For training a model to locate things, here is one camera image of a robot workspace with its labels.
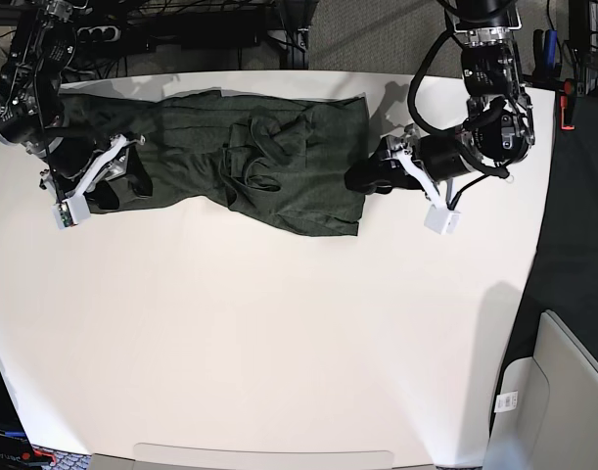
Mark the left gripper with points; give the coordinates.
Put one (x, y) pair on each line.
(437, 156)

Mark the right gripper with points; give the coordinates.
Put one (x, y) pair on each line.
(66, 157)

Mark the green long-sleeve shirt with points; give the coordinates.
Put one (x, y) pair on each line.
(281, 162)

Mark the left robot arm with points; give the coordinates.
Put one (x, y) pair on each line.
(499, 129)

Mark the red clamp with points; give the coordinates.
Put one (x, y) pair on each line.
(567, 105)

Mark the black box with orange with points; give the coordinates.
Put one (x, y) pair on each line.
(16, 451)

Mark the grey plastic bin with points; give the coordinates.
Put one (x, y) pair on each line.
(555, 425)

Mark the black aluminium frame rail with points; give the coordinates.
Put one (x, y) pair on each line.
(294, 17)

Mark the blue handled clamp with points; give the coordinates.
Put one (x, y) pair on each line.
(549, 55)

